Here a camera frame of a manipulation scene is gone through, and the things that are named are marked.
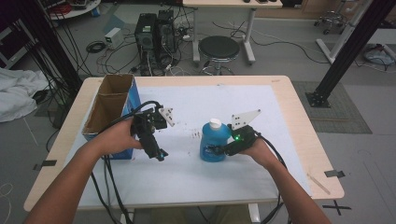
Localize black computer tower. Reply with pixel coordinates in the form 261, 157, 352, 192
134, 12, 159, 77
157, 9, 177, 64

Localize black round stool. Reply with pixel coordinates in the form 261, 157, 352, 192
198, 35, 241, 77

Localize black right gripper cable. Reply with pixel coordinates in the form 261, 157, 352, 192
253, 130, 289, 224

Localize small white box device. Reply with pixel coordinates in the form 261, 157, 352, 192
104, 27, 124, 49

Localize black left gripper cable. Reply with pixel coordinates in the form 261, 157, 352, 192
100, 100, 164, 224

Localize cardboard box with blue outside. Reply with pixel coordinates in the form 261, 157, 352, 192
82, 73, 143, 161

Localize black tape cross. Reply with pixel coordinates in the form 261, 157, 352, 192
321, 200, 352, 217

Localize black tape strip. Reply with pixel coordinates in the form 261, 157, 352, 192
323, 169, 347, 179
33, 160, 58, 172

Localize grey floor mat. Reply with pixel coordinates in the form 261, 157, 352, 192
292, 80, 374, 135

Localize black metal frame post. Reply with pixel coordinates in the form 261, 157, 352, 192
305, 0, 396, 108
17, 0, 84, 96

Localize white desk with metal legs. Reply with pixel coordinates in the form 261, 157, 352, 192
181, 0, 284, 66

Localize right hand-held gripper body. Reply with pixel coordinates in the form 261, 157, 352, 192
223, 109, 262, 157

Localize white table mat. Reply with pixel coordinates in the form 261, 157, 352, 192
66, 84, 312, 209

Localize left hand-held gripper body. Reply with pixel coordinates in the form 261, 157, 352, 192
130, 106, 176, 159

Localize white metal stand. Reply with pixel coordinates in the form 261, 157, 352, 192
315, 0, 373, 64

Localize person's left hand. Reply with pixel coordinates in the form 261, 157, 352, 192
98, 118, 144, 157

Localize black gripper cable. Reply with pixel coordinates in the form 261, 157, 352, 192
253, 130, 289, 224
100, 100, 164, 224

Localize person's khaki trousers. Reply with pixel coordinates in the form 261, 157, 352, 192
150, 204, 250, 224

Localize blue bottle with white cap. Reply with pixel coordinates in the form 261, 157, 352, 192
199, 118, 233, 163

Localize round white table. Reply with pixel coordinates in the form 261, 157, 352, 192
46, 0, 103, 21

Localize thin wooden stick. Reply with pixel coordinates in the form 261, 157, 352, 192
306, 173, 332, 196

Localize person's right hand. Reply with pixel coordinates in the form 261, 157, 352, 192
241, 137, 278, 170

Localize office chair wheel base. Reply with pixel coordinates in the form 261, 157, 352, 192
313, 10, 347, 35

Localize white crumpled cloth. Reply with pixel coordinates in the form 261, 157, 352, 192
0, 67, 49, 124

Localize coiled black cable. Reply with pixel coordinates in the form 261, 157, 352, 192
85, 40, 107, 54

